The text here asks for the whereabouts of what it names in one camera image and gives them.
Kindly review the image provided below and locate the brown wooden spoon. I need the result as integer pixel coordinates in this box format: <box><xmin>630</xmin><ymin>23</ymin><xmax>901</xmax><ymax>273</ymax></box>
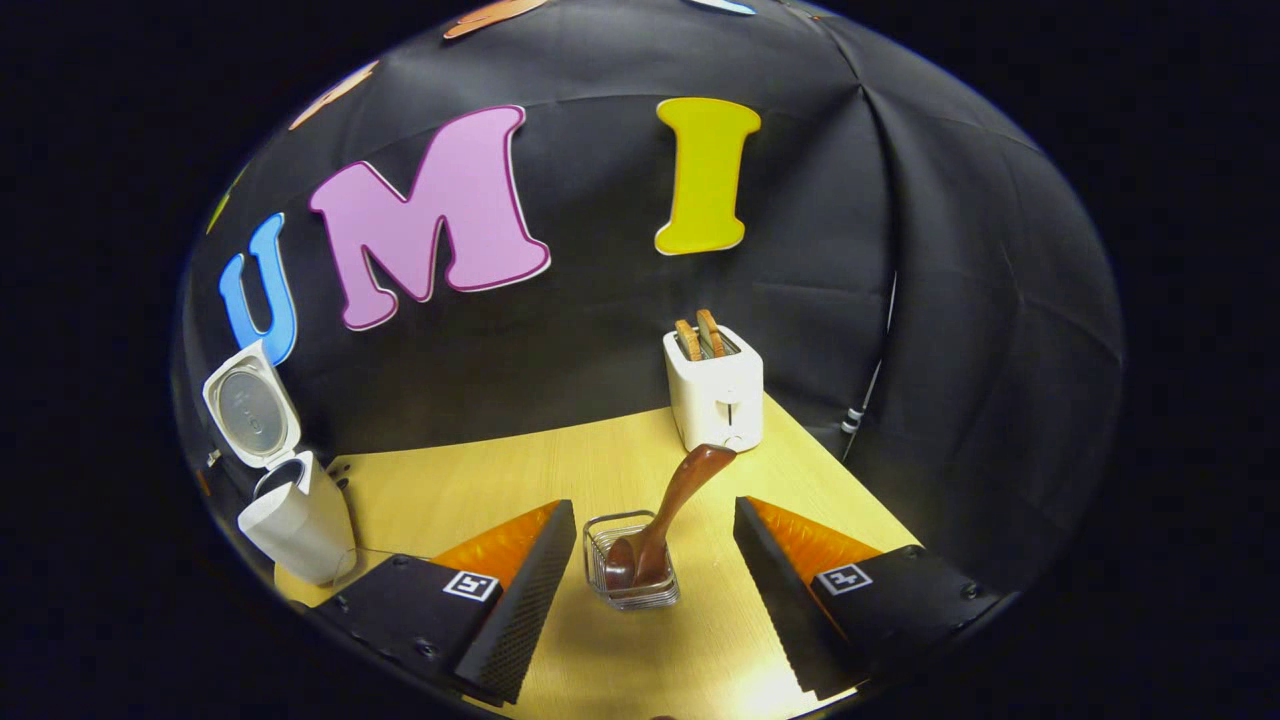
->
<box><xmin>604</xmin><ymin>444</ymin><xmax>738</xmax><ymax>591</ymax></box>

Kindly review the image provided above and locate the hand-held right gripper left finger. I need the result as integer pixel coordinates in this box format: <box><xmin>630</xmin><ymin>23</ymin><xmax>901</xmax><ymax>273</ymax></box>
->
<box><xmin>315</xmin><ymin>500</ymin><xmax>579</xmax><ymax>707</ymax></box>

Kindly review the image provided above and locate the black backdrop cloth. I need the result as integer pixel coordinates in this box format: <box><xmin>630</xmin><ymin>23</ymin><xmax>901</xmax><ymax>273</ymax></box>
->
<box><xmin>170</xmin><ymin>0</ymin><xmax>1126</xmax><ymax>591</ymax></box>

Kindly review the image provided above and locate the metal wire chopstick holder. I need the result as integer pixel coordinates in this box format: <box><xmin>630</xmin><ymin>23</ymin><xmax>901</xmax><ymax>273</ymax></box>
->
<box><xmin>583</xmin><ymin>510</ymin><xmax>681</xmax><ymax>611</ymax></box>

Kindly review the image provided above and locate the white rice cooker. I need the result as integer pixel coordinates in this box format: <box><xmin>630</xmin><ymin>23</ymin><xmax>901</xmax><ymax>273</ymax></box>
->
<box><xmin>202</xmin><ymin>338</ymin><xmax>358</xmax><ymax>586</ymax></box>

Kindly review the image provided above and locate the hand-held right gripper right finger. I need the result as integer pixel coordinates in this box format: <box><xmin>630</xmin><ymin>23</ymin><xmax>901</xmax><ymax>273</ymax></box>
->
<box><xmin>732</xmin><ymin>497</ymin><xmax>1006</xmax><ymax>701</ymax></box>

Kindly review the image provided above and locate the white toaster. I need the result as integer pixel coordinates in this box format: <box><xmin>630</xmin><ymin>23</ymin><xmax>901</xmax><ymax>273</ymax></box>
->
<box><xmin>663</xmin><ymin>323</ymin><xmax>765</xmax><ymax>453</ymax></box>

